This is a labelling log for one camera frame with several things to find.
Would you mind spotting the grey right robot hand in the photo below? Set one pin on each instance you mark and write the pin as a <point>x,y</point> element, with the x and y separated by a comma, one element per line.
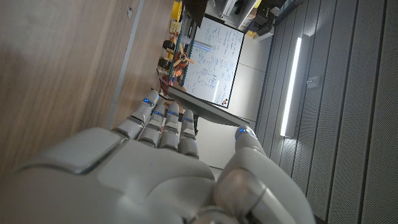
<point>130,174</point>

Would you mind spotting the teal toy bar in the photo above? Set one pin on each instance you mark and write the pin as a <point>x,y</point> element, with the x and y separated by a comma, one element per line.
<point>174,56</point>
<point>187,62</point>

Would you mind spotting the wooden toy airplane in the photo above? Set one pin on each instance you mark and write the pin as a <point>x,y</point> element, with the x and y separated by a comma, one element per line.
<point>182,59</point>

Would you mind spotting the whiteboard with writing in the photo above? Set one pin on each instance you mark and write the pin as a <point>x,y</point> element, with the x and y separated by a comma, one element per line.
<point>214,56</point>

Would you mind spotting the long ceiling light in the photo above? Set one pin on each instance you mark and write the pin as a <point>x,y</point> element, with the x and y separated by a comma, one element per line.
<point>290,87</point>

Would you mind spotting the white shelf cabinet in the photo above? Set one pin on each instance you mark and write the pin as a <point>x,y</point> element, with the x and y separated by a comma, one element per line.
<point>231,9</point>

